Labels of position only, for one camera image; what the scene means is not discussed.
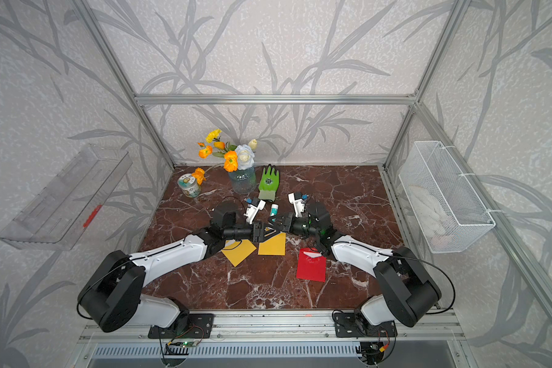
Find small printed tin can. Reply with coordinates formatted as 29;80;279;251
178;173;201;198

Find white cloth in basket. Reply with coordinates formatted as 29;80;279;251
409;186;452;251

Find orange yellow artificial flowers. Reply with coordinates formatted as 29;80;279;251
197;129;259;173

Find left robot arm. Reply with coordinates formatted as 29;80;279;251
76;202;281;336

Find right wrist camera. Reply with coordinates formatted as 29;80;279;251
288;192;308;218

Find clear plastic wall tray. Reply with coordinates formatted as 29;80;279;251
0;144;133;251

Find blue glass vase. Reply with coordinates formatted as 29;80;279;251
228;167;256;195

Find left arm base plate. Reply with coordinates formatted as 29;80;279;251
147;313;215;340

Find red envelope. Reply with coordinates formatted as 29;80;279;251
296;248;327;282

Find white green glue stick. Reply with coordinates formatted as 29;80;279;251
270;204;278;217

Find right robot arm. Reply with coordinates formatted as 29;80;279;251
269;202;442;336

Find aluminium front rail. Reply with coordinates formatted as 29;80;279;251
78;310;466;343

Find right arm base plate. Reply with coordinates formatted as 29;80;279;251
331;309;397;338

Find upright yellow envelope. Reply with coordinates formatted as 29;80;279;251
258;232;286;256

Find tilted yellow envelope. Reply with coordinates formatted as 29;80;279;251
221;240;257;267

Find white wire mesh basket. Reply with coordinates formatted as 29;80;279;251
399;140;496;254

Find green work glove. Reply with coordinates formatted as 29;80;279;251
259;165;280;202

